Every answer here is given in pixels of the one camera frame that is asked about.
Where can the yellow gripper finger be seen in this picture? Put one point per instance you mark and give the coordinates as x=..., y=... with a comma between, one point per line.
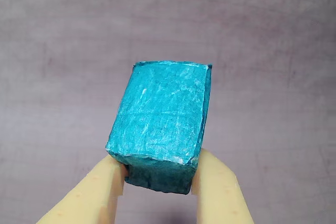
x=220, y=190
x=86, y=192

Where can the blue block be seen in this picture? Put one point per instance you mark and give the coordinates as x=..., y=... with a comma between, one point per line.
x=160, y=119

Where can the brown gridded paper sheet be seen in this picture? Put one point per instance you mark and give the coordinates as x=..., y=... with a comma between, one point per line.
x=65, y=37

